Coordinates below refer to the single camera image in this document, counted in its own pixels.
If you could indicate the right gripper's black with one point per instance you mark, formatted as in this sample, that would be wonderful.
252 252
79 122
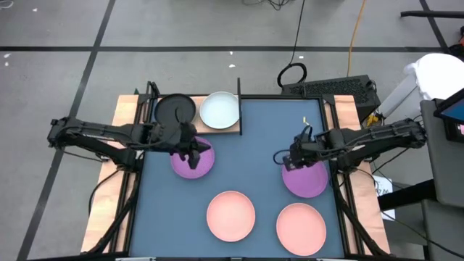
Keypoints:
308 152

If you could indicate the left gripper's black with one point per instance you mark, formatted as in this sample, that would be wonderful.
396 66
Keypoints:
170 139

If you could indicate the purple plastic plate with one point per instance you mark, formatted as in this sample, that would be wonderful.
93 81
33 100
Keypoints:
308 183
181 168

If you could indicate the white plastic plate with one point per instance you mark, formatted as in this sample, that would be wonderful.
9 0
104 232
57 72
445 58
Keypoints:
219 110

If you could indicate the black plastic plate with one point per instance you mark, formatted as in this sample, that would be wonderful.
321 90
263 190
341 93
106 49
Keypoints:
166 108

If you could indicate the peach plastic plate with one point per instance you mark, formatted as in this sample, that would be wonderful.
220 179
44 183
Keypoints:
301 229
231 216

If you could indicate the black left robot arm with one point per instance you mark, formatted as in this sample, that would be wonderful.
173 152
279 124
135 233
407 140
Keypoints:
90 132

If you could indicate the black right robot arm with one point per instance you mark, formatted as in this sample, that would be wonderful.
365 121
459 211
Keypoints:
380 136

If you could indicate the yellow tape piece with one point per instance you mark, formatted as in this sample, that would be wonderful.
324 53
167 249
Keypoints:
305 119

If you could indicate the black computer case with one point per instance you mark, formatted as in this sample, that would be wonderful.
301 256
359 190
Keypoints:
333 90

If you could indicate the yellow plug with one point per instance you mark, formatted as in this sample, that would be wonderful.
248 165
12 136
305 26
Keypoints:
372 120

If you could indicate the wooden table side panel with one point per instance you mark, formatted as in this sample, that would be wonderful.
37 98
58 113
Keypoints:
369 203
105 203

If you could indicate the white paper sheet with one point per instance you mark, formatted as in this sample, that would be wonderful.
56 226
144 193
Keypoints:
384 188

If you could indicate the black cart beam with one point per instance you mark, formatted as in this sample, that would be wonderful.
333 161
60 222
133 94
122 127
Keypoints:
406 195

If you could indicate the grey cart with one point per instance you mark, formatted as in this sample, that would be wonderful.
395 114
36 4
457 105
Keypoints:
446 174

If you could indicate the white cloth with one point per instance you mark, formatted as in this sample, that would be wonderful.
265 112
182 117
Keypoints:
438 74

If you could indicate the black tablet screen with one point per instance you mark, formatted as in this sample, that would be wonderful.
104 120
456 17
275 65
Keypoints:
455 110

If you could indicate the right arm's black wrist camera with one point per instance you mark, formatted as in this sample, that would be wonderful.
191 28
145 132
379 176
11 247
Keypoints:
291 164

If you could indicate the arm's black wrist camera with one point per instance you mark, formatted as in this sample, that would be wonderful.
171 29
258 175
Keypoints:
188 131
291 164

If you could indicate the left arm's black wrist camera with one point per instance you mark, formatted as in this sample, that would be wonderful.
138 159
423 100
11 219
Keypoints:
188 131

